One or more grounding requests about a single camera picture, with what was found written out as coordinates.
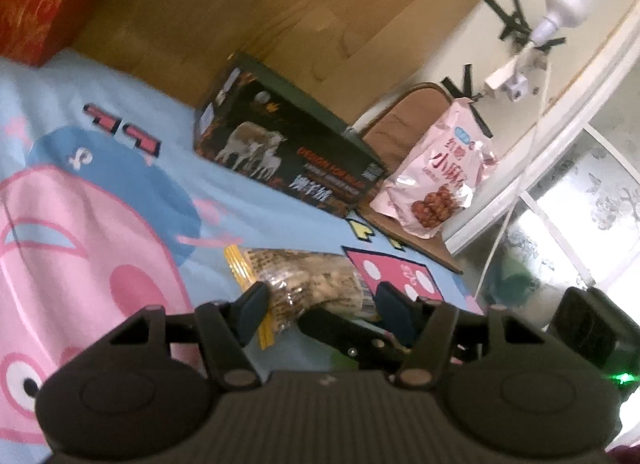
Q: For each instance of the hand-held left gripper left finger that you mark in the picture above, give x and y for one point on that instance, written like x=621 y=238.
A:
x=252 y=311

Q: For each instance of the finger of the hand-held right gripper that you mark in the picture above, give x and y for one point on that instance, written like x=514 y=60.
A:
x=340 y=331

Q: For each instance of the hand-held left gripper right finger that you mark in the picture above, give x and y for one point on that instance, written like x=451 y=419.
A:
x=392 y=309

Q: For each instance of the clear pack of brown cakes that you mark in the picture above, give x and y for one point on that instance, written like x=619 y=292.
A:
x=310 y=279

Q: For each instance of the pink snack bag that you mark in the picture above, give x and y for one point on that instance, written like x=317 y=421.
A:
x=430 y=179

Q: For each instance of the black box with sheep print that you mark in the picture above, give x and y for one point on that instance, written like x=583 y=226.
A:
x=280 y=134

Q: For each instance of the printed cartoon blanket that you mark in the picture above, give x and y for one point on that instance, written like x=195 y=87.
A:
x=100 y=194

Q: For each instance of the brown cushioned chair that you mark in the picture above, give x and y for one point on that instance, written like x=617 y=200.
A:
x=400 y=114

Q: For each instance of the black tape strip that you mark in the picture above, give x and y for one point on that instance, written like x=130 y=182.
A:
x=455 y=86
x=517 y=2
x=469 y=79
x=512 y=33
x=502 y=9
x=552 y=43

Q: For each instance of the wooden headboard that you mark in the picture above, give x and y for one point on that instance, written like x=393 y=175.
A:
x=250 y=4

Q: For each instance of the white light bulb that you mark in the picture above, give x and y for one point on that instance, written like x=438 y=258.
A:
x=567 y=2

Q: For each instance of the white window frame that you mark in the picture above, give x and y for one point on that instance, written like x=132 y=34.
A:
x=470 y=229

